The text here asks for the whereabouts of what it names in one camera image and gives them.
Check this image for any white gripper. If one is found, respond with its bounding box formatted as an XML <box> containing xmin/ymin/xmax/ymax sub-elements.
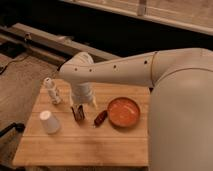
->
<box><xmin>69</xmin><ymin>83</ymin><xmax>98</xmax><ymax>108</ymax></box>

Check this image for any white plastic bottle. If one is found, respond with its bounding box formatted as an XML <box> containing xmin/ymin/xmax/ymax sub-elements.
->
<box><xmin>43</xmin><ymin>77</ymin><xmax>62</xmax><ymax>105</ymax></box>

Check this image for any black clamp handle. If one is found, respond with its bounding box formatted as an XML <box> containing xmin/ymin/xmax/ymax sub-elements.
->
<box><xmin>0</xmin><ymin>123</ymin><xmax>25</xmax><ymax>137</ymax></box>

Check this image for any orange round plate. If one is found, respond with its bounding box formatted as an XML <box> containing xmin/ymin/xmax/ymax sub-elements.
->
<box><xmin>107</xmin><ymin>97</ymin><xmax>140</xmax><ymax>128</ymax></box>

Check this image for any grey metal rail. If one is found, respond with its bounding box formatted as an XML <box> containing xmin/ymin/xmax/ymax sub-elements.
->
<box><xmin>0</xmin><ymin>23</ymin><xmax>119</xmax><ymax>60</ymax></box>

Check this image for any brown eraser block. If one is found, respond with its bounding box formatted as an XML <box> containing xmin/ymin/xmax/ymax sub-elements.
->
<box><xmin>71</xmin><ymin>105</ymin><xmax>85</xmax><ymax>121</ymax></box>

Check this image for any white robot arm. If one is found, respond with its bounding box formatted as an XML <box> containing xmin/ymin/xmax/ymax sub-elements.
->
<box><xmin>59</xmin><ymin>48</ymin><xmax>213</xmax><ymax>171</ymax></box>

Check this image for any dark red sausage toy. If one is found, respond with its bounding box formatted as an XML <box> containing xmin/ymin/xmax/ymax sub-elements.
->
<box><xmin>94</xmin><ymin>110</ymin><xmax>107</xmax><ymax>127</ymax></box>

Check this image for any black cable on floor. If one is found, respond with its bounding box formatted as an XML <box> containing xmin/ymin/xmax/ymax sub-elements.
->
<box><xmin>0</xmin><ymin>53</ymin><xmax>30</xmax><ymax>76</ymax></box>

